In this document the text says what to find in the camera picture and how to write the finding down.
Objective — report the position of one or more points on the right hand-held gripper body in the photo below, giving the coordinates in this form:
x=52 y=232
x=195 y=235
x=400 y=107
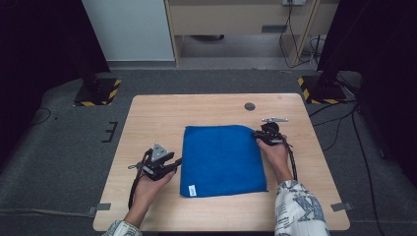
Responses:
x=273 y=134

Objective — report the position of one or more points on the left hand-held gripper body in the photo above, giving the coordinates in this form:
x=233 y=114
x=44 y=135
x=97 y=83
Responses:
x=157 y=164

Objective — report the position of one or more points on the blue microfibre cloth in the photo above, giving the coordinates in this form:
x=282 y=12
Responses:
x=223 y=160

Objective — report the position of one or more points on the person's right hand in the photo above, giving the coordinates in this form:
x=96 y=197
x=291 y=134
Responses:
x=278 y=157

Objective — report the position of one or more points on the person's left hand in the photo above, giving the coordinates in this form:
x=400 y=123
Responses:
x=147 y=193

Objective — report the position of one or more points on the grey round table grommet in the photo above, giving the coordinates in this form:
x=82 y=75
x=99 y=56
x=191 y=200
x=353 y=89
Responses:
x=250 y=106

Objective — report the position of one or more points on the black stand base striped edge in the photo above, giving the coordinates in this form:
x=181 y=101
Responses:
x=98 y=93
x=323 y=91

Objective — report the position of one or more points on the grey tape strip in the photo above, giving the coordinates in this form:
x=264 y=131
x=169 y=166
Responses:
x=100 y=208
x=341 y=206

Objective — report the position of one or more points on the light wooden desk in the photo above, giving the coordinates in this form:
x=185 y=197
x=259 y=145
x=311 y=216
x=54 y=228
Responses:
x=229 y=18

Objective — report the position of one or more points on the black curtain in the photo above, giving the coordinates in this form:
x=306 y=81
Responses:
x=387 y=65
x=39 y=65

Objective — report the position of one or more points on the white panel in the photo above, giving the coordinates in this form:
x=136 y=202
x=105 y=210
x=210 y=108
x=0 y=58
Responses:
x=129 y=29

